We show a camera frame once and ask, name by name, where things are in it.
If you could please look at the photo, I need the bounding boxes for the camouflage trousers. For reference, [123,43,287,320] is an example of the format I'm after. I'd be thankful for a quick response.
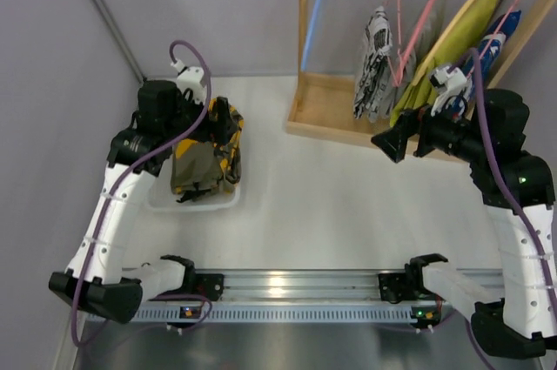
[170,97,245,204]

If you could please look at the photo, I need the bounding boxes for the light blue hanger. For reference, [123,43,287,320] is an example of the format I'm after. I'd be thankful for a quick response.
[300,0,325,72]

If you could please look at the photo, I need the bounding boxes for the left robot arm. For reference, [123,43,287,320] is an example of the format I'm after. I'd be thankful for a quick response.
[48,80,243,324]

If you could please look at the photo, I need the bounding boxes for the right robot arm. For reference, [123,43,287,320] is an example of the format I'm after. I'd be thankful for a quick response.
[371,89,556,360]

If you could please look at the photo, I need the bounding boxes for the lime green trousers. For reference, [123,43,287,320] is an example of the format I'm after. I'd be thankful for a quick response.
[389,0,498,126]

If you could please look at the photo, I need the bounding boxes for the white black printed trousers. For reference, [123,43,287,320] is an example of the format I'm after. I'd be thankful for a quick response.
[352,5,393,122]

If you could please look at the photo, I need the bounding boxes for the blue white red trousers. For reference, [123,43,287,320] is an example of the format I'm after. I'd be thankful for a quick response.
[445,10,522,118]

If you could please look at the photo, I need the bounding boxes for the grey trousers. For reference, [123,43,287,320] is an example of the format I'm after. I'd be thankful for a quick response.
[367,0,446,122]

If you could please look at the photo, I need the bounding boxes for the pink padded hanger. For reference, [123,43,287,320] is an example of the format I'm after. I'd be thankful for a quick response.
[390,0,436,86]

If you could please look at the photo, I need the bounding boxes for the pink hanger under blue trousers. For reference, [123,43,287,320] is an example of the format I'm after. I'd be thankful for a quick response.
[460,0,550,84]

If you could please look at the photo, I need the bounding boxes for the wooden hanger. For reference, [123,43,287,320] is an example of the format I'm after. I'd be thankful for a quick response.
[410,0,476,86]

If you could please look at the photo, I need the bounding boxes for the wooden clothes rack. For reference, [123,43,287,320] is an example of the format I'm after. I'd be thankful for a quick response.
[286,0,556,147]

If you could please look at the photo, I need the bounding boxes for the clear plastic basket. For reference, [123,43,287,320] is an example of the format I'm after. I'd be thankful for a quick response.
[144,147,240,213]

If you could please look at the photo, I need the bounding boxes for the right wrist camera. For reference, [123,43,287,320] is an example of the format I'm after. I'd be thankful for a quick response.
[429,64,472,119]

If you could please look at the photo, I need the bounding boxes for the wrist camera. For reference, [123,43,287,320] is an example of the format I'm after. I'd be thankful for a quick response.
[171,59,206,103]
[429,64,472,119]

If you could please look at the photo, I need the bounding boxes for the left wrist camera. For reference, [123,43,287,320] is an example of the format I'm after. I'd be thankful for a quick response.
[171,59,206,103]

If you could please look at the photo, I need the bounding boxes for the pink wire hanger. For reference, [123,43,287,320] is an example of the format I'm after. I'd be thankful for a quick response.
[384,0,406,86]

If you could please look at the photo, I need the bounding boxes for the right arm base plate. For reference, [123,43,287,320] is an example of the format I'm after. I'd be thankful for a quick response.
[378,272,435,304]

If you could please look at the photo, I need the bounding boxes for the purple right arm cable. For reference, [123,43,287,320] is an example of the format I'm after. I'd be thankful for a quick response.
[447,47,557,370]

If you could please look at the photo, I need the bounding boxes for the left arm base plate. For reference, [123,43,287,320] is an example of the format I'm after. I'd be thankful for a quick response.
[186,272,225,301]

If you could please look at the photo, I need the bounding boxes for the aluminium rail base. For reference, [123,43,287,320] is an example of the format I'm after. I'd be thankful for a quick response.
[196,269,405,303]

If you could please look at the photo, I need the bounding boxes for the grey slotted cable duct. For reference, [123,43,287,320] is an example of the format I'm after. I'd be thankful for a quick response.
[131,303,439,324]

